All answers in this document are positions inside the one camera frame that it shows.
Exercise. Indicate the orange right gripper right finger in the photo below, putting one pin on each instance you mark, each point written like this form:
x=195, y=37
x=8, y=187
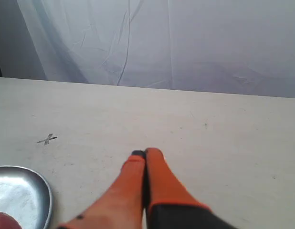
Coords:
x=170, y=205

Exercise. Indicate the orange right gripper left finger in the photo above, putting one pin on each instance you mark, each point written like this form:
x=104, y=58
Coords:
x=121, y=206

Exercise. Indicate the round metal plate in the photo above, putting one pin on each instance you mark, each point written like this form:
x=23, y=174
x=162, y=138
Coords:
x=26, y=196

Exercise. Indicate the red toy apple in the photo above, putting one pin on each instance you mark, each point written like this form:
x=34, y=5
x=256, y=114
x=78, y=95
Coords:
x=8, y=222

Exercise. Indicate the white backdrop curtain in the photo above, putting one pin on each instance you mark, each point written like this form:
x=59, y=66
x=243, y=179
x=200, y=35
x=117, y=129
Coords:
x=221, y=46

